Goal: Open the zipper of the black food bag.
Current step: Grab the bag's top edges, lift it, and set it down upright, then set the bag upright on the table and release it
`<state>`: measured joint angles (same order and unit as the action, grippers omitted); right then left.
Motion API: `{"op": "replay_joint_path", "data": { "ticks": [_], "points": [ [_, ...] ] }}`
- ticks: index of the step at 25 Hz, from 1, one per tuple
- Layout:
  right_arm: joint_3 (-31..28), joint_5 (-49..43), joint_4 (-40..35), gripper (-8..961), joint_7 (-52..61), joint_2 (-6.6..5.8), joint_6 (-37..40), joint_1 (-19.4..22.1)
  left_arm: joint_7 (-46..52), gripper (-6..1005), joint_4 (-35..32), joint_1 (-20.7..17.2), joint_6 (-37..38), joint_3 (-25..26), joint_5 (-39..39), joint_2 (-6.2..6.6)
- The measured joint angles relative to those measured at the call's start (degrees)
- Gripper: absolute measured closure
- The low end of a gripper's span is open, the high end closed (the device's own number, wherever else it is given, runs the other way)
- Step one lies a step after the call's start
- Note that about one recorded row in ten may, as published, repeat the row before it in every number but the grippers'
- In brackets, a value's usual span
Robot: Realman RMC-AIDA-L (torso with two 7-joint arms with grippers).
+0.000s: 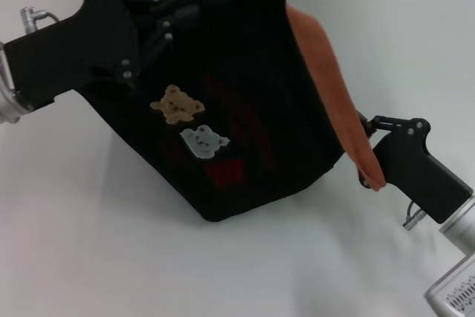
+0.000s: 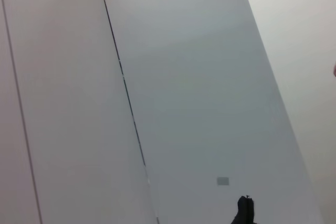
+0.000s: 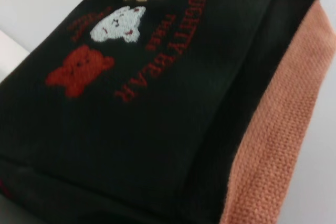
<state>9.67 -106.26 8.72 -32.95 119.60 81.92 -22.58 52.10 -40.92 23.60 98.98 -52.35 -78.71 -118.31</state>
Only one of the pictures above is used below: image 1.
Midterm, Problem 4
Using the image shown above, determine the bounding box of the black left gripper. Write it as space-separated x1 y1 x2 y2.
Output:
2 0 200 107

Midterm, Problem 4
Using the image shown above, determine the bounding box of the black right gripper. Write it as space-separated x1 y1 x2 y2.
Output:
357 110 475 224

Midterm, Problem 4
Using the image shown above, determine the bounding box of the black bag with orange straps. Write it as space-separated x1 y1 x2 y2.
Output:
79 0 387 224

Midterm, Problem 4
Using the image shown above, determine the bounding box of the right gripper cable with plug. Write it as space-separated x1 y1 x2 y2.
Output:
402 200 427 229

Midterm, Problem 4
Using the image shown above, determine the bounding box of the gripper cable with plug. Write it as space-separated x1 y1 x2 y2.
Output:
402 200 427 229
19 6 61 35

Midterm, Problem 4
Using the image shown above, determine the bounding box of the left gripper cable with plug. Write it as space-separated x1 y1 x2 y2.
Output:
19 6 61 35

